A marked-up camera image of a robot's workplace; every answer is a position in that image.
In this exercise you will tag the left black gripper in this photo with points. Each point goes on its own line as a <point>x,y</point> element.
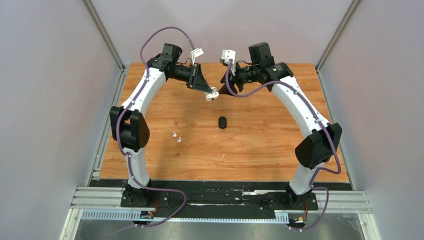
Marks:
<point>196,81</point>

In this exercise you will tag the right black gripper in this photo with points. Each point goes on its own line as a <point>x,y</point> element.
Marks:
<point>235,79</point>

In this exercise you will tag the white earbud charging case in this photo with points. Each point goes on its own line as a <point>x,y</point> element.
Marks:
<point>214,94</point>

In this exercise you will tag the black earbud charging case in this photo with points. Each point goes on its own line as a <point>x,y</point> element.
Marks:
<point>222,122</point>

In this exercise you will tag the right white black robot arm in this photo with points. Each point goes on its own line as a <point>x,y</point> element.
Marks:
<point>321,138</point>

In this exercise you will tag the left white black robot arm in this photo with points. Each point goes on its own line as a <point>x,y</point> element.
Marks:
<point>128,123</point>

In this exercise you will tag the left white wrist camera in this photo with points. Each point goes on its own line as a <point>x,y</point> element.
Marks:
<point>195,53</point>

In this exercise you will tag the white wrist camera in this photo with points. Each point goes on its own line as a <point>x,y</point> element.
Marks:
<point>195,53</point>
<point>229,57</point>

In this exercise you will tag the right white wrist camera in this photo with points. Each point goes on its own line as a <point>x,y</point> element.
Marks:
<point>229,57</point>

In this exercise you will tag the white slotted cable duct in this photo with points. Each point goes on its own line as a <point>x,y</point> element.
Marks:
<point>278,218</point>

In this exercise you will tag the left aluminium frame post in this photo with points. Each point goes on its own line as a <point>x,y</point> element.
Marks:
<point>95,17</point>

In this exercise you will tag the aluminium frame post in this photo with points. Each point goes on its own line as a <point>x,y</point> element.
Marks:
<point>95,17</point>
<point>346,18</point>

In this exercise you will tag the right aluminium frame post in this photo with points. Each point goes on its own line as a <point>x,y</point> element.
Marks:
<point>346,18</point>

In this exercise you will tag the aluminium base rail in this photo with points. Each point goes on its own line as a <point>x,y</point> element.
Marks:
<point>334,201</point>

